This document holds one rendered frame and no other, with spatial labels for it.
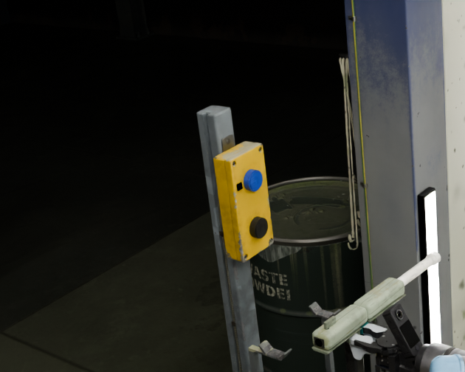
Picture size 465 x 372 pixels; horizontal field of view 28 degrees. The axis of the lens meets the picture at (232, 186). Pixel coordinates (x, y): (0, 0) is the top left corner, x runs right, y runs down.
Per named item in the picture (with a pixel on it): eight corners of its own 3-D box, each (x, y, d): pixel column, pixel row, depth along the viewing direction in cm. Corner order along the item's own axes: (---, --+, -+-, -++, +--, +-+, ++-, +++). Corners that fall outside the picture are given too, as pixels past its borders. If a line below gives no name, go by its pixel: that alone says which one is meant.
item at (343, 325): (334, 421, 206) (326, 331, 198) (317, 413, 209) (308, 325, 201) (446, 325, 238) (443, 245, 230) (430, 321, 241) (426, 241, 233)
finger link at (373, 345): (351, 349, 205) (388, 357, 200) (350, 342, 204) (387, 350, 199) (360, 338, 208) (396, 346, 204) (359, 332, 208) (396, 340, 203)
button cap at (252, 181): (264, 187, 214) (257, 185, 215) (262, 167, 212) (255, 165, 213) (251, 195, 211) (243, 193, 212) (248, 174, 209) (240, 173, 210)
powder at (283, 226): (213, 212, 352) (213, 209, 352) (328, 172, 376) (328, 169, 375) (293, 260, 308) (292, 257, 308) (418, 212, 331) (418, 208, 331)
